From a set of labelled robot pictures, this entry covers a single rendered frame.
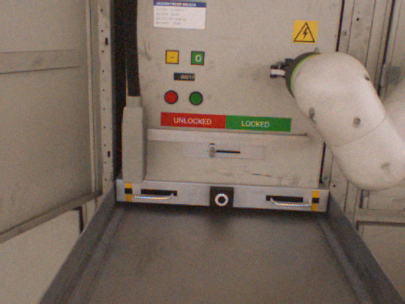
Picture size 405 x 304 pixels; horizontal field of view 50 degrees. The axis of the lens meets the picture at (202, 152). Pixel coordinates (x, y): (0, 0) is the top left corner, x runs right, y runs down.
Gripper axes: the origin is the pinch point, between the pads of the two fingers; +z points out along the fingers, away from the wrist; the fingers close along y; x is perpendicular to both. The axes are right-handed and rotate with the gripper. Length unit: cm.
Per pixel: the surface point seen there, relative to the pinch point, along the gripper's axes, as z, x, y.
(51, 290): -42, -32, -42
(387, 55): 10.2, 2.5, 25.7
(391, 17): 11.4, 11.5, 25.4
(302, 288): -29.5, -38.2, 0.8
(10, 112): -9, -11, -61
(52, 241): 11, -53, -61
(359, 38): 12.3, 6.4, 18.8
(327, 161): 12.5, -26.1, 15.0
